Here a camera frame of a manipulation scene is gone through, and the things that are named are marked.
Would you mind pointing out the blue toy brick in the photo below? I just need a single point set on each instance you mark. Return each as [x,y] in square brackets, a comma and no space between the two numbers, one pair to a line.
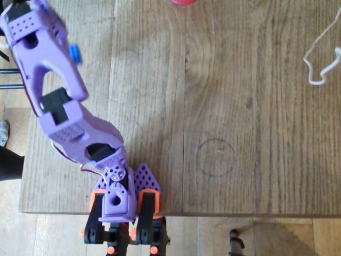
[75,53]

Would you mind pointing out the purple robot arm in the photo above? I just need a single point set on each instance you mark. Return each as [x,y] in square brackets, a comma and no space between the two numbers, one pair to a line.
[61,72]

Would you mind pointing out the pink round object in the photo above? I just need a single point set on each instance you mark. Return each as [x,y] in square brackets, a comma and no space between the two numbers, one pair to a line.
[183,2]

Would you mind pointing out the grey socked foot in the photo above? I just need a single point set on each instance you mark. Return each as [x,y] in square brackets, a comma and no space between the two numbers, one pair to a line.
[3,133]

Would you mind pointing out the leg in black trousers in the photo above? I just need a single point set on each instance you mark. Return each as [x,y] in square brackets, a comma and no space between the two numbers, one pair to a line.
[10,164]

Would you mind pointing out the black and orange clamp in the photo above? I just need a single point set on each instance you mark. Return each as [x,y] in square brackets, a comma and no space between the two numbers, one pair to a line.
[145,213]

